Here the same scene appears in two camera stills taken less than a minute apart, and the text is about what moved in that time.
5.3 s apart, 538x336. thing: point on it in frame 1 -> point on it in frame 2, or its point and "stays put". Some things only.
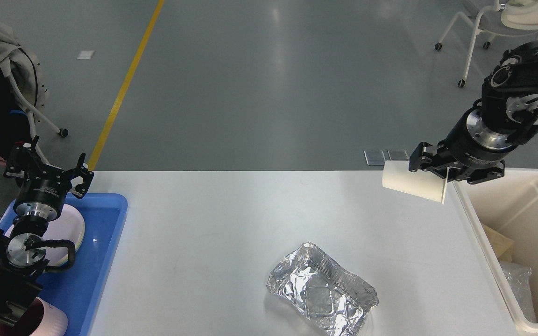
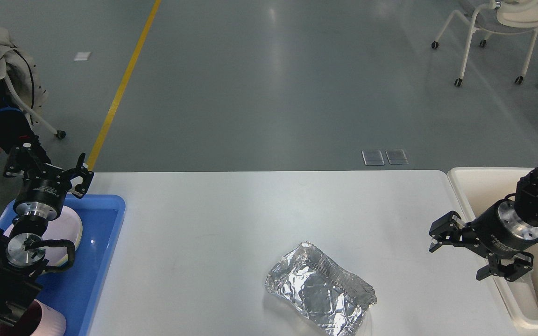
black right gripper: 470,141 -> 497,232
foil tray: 332,297 stays put
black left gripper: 41,197 stays put
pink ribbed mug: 41,318 stays put
